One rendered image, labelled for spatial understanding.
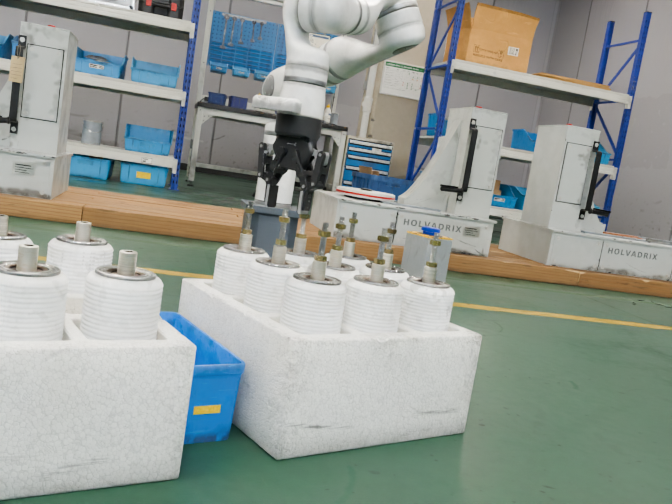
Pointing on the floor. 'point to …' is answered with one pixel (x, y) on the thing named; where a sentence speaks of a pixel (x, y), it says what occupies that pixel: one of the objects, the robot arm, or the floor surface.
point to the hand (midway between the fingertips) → (286, 202)
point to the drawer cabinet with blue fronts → (359, 153)
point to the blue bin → (209, 384)
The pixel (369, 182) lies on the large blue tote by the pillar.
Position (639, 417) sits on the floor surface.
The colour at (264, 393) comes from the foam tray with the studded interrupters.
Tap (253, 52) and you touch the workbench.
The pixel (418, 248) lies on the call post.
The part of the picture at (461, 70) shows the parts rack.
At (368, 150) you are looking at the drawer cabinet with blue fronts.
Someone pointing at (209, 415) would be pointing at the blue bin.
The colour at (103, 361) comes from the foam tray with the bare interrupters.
